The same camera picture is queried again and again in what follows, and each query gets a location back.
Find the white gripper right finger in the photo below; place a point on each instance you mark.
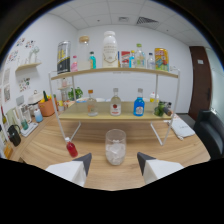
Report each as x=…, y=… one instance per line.
x=156, y=170

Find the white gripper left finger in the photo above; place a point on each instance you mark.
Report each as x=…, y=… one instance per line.
x=70, y=170

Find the small red liquid bottle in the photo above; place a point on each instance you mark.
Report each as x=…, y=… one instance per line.
x=71, y=149

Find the clear bottle green cap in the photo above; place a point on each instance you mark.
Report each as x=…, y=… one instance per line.
x=140, y=58

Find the yellow cup red lid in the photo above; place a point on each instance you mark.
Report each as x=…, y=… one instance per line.
x=154, y=97

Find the clear glass with ice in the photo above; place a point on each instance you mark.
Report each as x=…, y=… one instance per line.
x=115, y=150

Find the white tray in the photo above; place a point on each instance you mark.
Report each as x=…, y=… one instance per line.
x=29, y=129

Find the lime jar with cork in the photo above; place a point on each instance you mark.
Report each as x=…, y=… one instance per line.
x=160, y=109

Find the black chair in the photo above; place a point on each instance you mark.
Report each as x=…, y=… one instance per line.
x=210, y=133

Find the black kettle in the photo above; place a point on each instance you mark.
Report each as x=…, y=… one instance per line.
x=14, y=136

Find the orange plant pot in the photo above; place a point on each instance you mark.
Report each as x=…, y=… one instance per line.
x=47, y=108

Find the blue liquid bottle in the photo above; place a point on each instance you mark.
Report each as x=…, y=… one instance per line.
x=139, y=106

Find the two-tier wooden shelf rack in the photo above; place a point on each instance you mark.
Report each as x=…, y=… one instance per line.
x=110, y=111

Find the clear bottle red label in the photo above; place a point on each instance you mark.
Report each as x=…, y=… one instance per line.
x=115, y=106

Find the green leafy plant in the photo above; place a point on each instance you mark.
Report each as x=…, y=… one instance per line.
x=77, y=93

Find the brown door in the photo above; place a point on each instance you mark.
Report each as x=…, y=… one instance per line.
x=200, y=83

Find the small pink bottle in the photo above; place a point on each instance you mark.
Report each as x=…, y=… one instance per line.
x=74, y=65

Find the clear bottle blue cap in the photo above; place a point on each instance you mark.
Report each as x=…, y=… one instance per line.
x=151, y=62

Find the small teal bottle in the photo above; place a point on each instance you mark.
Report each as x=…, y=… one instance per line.
x=92, y=61

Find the tall black yellow can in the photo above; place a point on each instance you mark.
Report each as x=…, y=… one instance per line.
x=63, y=58

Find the small light blue bottle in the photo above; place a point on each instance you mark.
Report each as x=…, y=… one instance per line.
x=132, y=60

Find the red white carton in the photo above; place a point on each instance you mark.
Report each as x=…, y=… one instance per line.
x=124, y=59

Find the large white bottle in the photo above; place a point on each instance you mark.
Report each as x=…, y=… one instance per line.
x=110, y=50

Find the wooden wall shelf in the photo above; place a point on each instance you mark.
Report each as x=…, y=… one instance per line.
x=28, y=66

